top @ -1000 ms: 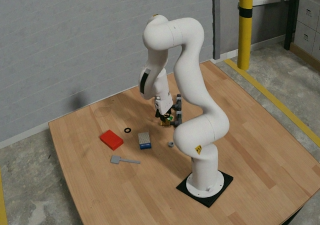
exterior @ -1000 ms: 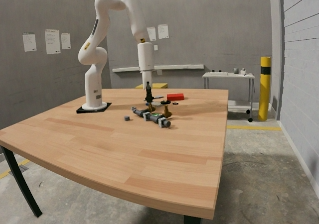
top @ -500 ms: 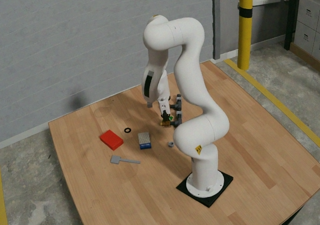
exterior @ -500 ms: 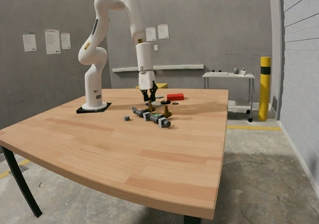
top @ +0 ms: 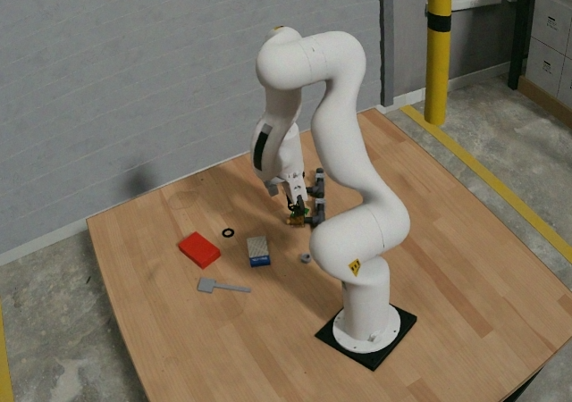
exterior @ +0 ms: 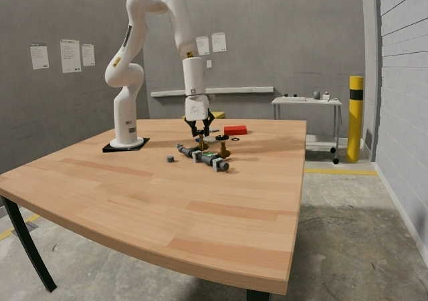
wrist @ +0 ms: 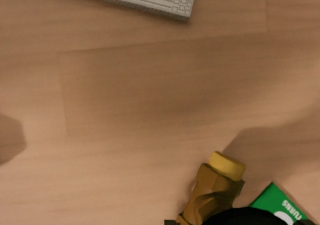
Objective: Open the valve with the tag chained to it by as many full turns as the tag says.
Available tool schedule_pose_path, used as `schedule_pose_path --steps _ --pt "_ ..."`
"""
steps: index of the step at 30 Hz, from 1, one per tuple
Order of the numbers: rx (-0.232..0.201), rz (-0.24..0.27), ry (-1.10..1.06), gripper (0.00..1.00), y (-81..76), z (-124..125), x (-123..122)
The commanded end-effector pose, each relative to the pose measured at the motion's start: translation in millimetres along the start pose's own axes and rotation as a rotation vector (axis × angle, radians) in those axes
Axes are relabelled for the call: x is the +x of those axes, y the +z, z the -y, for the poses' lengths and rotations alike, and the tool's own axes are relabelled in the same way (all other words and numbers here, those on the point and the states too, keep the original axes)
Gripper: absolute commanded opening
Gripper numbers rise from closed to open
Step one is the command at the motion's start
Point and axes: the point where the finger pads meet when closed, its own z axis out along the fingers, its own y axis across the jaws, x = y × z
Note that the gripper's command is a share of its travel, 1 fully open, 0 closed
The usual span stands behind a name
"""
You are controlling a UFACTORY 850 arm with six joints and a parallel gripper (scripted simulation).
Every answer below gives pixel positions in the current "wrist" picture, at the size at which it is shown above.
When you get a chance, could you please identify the green tag with chain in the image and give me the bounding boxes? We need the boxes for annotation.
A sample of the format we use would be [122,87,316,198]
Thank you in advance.
[248,182,308,225]

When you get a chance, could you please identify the dark grey pipe with metal clamp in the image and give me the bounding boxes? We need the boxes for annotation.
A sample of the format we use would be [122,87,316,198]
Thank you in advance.
[176,151,288,225]

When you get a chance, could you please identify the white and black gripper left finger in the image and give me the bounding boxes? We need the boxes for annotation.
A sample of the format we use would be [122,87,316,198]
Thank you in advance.
[164,219,180,225]

